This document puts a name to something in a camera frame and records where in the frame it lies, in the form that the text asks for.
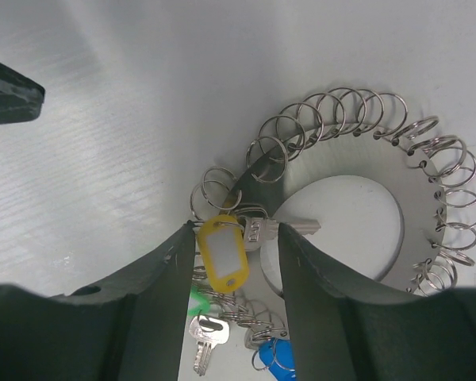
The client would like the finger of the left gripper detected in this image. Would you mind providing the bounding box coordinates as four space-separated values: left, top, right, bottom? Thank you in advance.
0 63 45 125

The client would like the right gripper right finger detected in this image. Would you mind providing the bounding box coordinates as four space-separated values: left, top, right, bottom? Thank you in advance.
278 224 476 380

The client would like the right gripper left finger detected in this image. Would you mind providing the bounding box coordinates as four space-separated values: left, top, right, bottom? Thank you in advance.
0 223 195 380

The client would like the green tag key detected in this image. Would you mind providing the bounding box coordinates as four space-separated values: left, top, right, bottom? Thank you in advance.
187 286 230 376

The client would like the yellow tag key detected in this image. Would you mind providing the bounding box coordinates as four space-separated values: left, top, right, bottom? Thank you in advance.
196 202 322 294

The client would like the metal disc with keyrings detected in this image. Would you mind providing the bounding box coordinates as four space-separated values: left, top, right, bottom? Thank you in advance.
189 86 476 358

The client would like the blue tag key on disc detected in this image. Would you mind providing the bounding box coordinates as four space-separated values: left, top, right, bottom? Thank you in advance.
251 338 297 381

